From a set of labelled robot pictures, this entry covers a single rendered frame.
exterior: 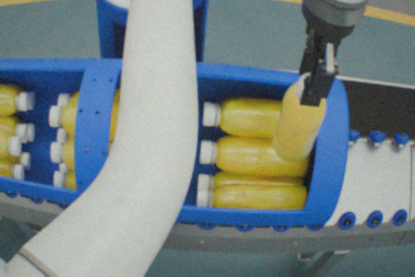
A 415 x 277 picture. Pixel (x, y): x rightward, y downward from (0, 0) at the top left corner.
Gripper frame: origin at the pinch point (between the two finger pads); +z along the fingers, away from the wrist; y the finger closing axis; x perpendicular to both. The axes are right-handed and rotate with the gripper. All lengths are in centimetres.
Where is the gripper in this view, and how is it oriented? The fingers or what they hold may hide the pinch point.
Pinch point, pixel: (312, 78)
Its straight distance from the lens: 97.5
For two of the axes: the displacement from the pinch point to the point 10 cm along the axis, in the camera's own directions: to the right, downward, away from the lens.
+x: -10.0, -0.7, -0.1
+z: -0.4, 4.3, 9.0
